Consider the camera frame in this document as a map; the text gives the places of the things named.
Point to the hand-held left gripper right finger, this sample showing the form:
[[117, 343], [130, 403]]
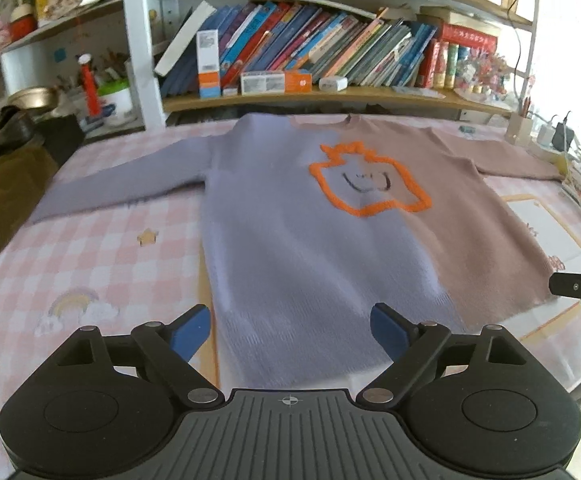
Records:
[[388, 330]]

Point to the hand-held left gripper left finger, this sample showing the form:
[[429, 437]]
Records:
[[190, 332]]

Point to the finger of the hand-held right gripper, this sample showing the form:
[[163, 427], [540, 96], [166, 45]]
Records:
[[580, 287]]

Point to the purple and pink sweater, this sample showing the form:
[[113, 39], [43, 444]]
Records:
[[290, 260]]

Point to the white power strip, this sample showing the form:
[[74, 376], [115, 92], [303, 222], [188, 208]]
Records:
[[550, 154]]

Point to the black power adapter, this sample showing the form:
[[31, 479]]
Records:
[[564, 135]]

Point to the white power plug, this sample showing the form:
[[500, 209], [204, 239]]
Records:
[[545, 134]]

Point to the beige pen holder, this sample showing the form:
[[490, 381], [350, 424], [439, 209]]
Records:
[[518, 127]]

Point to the olive cloth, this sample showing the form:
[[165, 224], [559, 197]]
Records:
[[10, 195]]

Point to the wooden bookshelf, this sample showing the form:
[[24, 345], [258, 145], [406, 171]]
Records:
[[395, 102]]

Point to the colourful paper flower decoration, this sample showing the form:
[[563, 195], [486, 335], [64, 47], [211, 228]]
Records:
[[485, 75]]

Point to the white jar with green lid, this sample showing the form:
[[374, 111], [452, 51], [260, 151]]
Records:
[[118, 105]]

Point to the face mask packet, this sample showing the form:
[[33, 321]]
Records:
[[420, 92]]

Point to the small red white box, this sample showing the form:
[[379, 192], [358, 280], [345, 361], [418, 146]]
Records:
[[229, 91]]

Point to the dark bag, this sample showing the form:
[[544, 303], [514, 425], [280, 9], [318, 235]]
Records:
[[45, 135]]

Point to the white charger plug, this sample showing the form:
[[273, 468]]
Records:
[[333, 83]]

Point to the crumpled white tissue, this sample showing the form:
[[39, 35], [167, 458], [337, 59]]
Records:
[[70, 105]]

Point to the red bottle white cap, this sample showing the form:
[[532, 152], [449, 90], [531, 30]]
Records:
[[90, 90]]

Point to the orange and white toothpaste box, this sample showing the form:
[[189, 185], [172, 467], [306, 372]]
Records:
[[275, 82]]

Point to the tall white toothpaste box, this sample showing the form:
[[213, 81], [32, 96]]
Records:
[[208, 65]]

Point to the thick red dictionary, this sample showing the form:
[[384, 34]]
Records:
[[470, 37]]

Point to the bunch of pens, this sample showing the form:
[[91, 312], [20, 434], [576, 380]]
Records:
[[113, 67]]

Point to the gold metal bowl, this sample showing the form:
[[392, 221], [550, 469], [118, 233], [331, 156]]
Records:
[[33, 97]]

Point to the thick white leaning book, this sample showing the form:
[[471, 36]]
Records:
[[185, 40]]

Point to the row of colourful books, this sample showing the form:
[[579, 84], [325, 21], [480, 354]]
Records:
[[320, 45]]

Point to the beige thick book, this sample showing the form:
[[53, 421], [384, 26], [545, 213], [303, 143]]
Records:
[[460, 15]]

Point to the grey side shelf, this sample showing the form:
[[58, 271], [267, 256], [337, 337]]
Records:
[[70, 20]]

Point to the red tin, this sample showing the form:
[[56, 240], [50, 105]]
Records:
[[23, 25]]

